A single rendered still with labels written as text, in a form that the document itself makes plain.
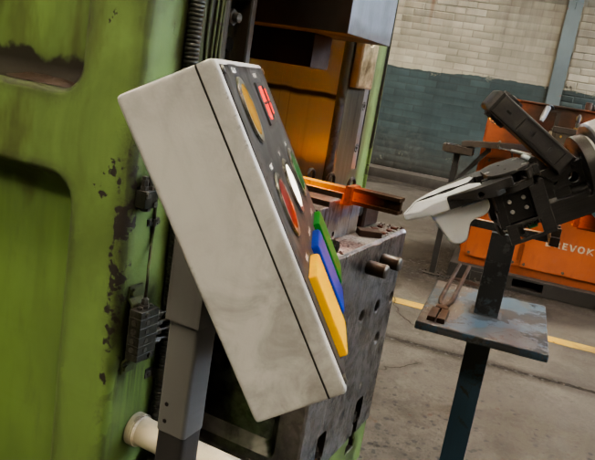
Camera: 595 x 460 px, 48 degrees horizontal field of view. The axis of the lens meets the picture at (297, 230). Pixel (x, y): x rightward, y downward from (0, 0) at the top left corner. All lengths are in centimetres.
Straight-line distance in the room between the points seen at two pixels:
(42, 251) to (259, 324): 68
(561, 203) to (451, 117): 802
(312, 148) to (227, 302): 102
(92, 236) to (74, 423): 30
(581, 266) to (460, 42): 460
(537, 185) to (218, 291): 39
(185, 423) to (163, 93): 38
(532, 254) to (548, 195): 401
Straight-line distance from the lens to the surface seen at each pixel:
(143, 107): 51
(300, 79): 155
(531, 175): 77
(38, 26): 114
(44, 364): 122
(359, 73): 151
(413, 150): 888
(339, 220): 124
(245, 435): 132
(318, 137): 152
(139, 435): 111
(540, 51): 879
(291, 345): 54
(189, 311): 71
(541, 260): 482
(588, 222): 186
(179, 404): 75
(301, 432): 122
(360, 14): 116
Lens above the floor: 120
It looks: 13 degrees down
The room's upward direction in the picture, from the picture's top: 9 degrees clockwise
